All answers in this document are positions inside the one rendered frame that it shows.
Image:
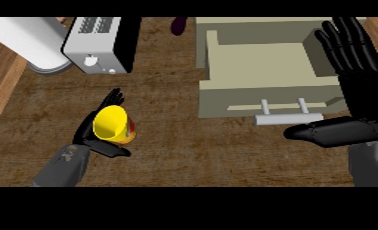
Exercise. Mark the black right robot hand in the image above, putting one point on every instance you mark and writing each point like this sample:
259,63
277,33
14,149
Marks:
357,84

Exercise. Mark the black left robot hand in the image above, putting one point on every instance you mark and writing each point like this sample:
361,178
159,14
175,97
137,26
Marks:
85,133

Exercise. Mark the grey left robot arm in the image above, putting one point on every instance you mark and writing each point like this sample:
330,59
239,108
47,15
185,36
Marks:
63,167

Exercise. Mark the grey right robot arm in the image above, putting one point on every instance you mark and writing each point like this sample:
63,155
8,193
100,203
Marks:
364,164

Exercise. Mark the yellow cup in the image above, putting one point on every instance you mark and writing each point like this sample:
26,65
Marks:
113,124

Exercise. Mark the beige open drawer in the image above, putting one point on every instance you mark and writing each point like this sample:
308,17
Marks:
267,77

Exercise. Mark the beige cabinet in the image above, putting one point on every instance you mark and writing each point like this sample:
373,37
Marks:
256,27

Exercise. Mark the white toaster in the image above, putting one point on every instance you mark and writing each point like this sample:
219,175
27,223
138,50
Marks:
101,44

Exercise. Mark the white cylinder appliance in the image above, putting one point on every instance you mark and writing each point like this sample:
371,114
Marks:
32,45

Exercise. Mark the dark purple object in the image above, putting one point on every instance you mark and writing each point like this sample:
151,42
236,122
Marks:
178,25

